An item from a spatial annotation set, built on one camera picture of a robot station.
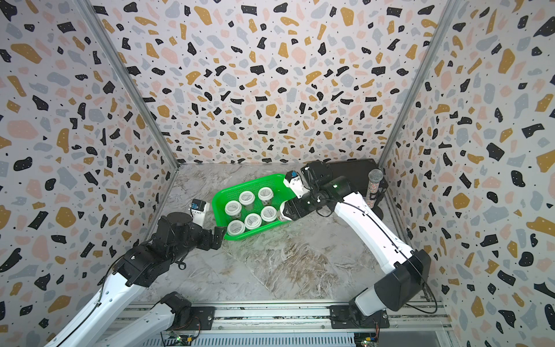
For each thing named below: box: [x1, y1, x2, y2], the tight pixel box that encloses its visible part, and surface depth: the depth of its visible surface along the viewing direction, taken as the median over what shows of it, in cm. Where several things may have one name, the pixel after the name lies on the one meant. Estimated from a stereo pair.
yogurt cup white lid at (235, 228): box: [226, 219, 246, 237], surface depth 91 cm
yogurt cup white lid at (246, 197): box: [238, 190, 256, 206], surface depth 100 cm
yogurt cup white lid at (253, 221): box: [244, 212, 263, 230], surface depth 92 cm
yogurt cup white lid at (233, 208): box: [224, 199, 243, 219], surface depth 97 cm
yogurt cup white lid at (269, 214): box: [260, 205, 278, 223], surface depth 94 cm
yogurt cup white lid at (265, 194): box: [257, 186, 274, 206], surface depth 102 cm
